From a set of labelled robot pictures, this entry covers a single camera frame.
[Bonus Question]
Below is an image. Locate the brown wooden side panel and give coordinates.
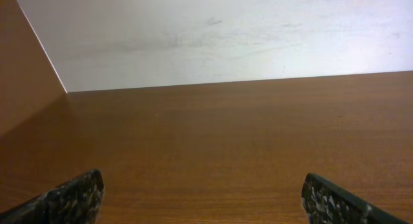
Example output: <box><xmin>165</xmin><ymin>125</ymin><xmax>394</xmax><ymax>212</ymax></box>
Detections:
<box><xmin>1</xmin><ymin>0</ymin><xmax>66</xmax><ymax>136</ymax></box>

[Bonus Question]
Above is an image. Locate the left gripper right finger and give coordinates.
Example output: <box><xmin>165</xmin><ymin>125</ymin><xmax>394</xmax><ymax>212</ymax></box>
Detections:
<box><xmin>301</xmin><ymin>173</ymin><xmax>407</xmax><ymax>224</ymax></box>

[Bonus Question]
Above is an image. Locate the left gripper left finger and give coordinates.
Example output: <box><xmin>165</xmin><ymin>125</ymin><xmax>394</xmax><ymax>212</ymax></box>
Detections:
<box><xmin>1</xmin><ymin>169</ymin><xmax>105</xmax><ymax>224</ymax></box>

